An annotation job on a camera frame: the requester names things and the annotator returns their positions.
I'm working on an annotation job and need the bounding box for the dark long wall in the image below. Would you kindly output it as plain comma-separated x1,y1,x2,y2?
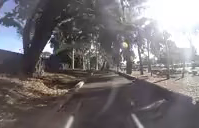
0,46,25,75

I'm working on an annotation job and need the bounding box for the grey paved path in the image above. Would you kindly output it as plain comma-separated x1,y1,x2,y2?
6,71,199,128

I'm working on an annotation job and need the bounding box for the leaf-strewn bare dirt ground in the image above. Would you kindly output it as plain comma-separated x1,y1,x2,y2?
0,69,88,128

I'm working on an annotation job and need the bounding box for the pale dirt ground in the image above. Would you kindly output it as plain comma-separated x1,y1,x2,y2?
133,68,199,103

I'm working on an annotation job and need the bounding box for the large dark tree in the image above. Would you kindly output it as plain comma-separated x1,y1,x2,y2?
15,0,75,76

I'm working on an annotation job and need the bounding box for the robot's own part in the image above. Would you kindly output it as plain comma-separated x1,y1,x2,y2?
130,113,145,128
63,114,76,128

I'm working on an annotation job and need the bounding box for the dark raised path kerb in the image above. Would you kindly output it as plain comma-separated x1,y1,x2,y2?
117,70,199,109

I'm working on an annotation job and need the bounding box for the group of trees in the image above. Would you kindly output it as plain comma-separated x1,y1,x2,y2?
50,0,198,80

